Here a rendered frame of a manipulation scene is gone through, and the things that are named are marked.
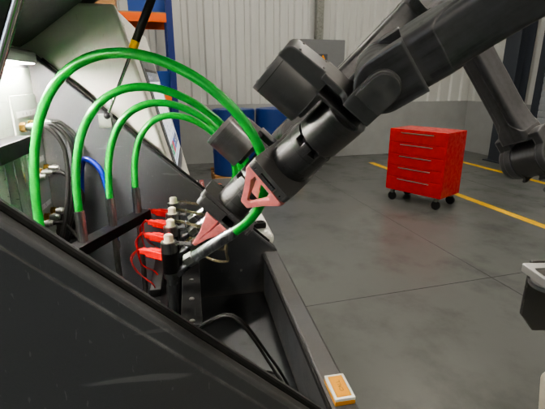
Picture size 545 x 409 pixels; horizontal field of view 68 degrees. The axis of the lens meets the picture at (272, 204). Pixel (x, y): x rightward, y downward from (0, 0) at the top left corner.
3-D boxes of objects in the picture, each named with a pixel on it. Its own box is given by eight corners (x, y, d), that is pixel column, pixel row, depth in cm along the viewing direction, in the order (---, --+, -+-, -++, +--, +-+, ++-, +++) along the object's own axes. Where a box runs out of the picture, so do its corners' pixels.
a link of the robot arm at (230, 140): (316, 131, 64) (298, 144, 72) (263, 79, 62) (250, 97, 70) (269, 187, 61) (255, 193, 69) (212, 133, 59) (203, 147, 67)
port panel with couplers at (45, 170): (53, 249, 85) (27, 95, 76) (36, 251, 84) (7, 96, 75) (70, 228, 97) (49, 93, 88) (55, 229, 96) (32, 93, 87)
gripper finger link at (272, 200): (219, 192, 56) (256, 155, 50) (246, 172, 61) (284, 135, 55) (251, 230, 56) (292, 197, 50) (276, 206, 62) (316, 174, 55)
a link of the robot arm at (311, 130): (368, 136, 43) (375, 110, 47) (320, 92, 42) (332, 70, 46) (325, 170, 48) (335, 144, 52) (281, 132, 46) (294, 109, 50)
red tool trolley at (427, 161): (384, 199, 499) (389, 127, 474) (404, 192, 527) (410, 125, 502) (438, 212, 448) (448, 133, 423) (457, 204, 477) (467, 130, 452)
